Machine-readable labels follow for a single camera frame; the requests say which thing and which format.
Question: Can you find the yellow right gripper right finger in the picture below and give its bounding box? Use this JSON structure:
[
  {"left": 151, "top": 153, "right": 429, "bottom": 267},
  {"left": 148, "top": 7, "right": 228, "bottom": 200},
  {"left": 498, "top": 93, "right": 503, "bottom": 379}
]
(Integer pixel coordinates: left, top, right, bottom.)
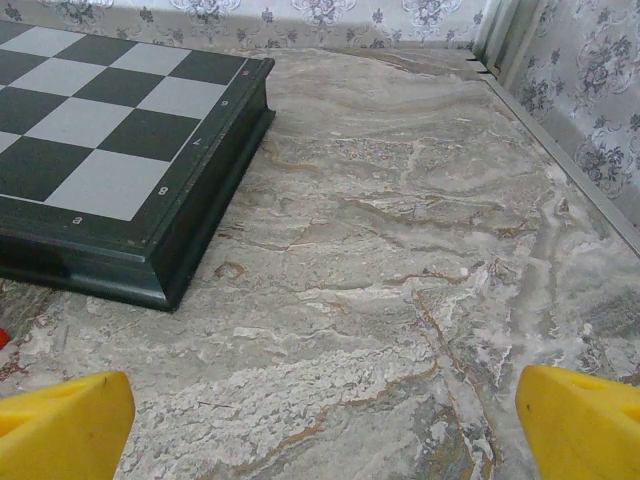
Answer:
[{"left": 515, "top": 364, "right": 640, "bottom": 480}]

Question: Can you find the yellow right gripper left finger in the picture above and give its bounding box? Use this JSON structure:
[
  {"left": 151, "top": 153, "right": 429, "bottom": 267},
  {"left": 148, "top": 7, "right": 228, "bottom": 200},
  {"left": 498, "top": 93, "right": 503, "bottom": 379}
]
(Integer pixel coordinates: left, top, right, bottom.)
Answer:
[{"left": 0, "top": 370, "right": 137, "bottom": 480}]

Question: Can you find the black grey folding chessboard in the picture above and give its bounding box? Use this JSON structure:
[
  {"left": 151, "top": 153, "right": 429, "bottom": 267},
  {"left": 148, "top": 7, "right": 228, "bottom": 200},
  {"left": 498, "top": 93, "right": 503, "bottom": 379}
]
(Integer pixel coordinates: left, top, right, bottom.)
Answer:
[{"left": 0, "top": 19, "right": 277, "bottom": 314}]

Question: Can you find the aluminium side rail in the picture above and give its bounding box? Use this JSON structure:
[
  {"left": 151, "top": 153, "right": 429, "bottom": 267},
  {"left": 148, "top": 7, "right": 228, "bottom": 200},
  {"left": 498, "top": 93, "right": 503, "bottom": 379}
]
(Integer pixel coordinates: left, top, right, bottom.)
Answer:
[{"left": 479, "top": 69, "right": 640, "bottom": 239}]

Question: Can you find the aluminium frame post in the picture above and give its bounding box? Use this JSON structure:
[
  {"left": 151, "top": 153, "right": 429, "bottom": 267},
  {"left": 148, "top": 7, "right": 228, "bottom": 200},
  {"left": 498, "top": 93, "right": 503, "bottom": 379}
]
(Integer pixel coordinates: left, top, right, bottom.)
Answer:
[{"left": 472, "top": 0, "right": 546, "bottom": 84}]

